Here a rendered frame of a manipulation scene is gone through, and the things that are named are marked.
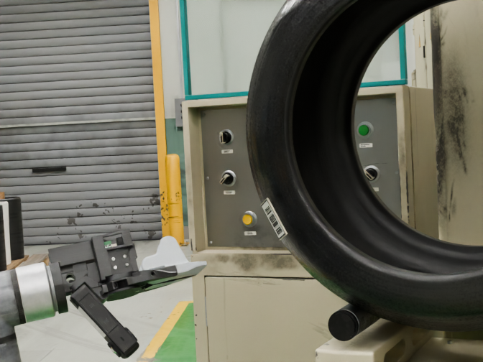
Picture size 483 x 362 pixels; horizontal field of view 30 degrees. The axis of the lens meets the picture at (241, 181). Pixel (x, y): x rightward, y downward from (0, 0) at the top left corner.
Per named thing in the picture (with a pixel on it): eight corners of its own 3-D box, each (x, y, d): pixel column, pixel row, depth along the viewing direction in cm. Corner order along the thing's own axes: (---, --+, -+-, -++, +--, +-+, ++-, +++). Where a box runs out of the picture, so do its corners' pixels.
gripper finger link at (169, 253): (201, 226, 125) (136, 240, 123) (212, 267, 124) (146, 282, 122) (198, 232, 128) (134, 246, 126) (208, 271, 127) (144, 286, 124)
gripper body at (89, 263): (134, 227, 123) (45, 246, 120) (149, 288, 121) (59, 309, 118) (129, 240, 130) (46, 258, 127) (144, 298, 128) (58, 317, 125)
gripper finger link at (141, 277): (176, 262, 122) (112, 276, 119) (179, 273, 121) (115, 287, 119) (172, 269, 126) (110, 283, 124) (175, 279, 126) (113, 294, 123)
